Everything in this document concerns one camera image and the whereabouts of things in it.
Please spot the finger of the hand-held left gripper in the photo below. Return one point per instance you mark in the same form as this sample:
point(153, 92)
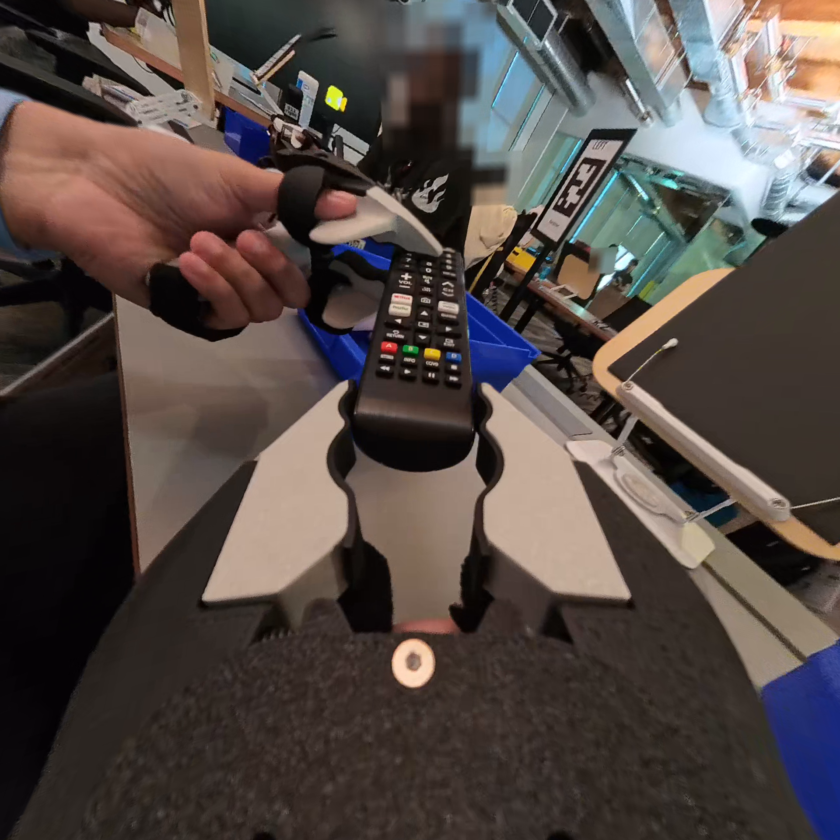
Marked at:
point(384, 213)
point(354, 302)

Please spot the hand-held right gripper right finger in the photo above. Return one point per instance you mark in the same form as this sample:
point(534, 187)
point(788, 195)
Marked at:
point(551, 525)

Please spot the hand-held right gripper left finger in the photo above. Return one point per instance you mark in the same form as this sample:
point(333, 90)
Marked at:
point(282, 525)

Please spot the black remote control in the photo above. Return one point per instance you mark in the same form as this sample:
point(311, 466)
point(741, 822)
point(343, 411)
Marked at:
point(413, 394)

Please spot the labelled blue plastic bin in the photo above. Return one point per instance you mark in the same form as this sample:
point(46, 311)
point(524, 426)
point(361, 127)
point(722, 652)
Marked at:
point(499, 354)

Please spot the person's left hand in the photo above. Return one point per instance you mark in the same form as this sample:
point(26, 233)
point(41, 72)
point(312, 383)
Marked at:
point(131, 197)

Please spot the small blue bin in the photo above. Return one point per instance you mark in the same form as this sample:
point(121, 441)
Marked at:
point(246, 134)

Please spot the beige jacket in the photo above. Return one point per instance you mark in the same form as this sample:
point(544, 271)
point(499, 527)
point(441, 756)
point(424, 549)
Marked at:
point(492, 229)

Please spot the framed marker sign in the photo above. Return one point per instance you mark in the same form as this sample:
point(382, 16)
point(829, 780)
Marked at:
point(584, 184)

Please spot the wooden board with black mat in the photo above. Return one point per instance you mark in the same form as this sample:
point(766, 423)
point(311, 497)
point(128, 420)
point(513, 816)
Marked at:
point(754, 367)

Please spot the yellow wall sign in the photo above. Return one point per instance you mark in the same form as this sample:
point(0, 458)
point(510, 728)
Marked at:
point(336, 98)

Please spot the wooden post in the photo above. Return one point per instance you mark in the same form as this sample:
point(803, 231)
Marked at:
point(193, 59)

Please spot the silver ventilation duct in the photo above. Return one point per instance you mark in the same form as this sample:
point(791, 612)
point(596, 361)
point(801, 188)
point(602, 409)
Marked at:
point(564, 65)

